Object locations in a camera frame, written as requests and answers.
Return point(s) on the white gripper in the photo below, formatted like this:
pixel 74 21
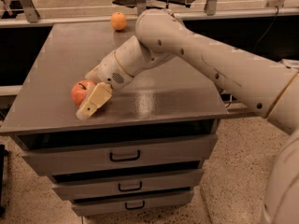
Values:
pixel 111 68

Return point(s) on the red yellow apple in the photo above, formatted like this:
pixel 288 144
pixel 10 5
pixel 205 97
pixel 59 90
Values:
pixel 80 91

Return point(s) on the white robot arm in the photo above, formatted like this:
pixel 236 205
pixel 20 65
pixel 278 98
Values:
pixel 266 88

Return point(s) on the grey drawer cabinet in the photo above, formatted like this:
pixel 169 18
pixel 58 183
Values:
pixel 169 101

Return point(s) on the orange fruit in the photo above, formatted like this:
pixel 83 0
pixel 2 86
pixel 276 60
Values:
pixel 118 21

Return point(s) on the top grey drawer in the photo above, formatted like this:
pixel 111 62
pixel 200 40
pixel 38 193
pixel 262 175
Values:
pixel 90 158

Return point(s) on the grey drawer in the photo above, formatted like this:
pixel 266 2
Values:
pixel 90 158
pixel 128 184
pixel 132 203

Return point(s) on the middle grey drawer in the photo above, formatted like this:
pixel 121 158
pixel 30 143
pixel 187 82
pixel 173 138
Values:
pixel 128 184

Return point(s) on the bottom grey drawer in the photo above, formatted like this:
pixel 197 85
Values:
pixel 132 203

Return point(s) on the grey metal railing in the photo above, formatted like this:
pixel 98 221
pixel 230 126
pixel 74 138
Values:
pixel 38 11

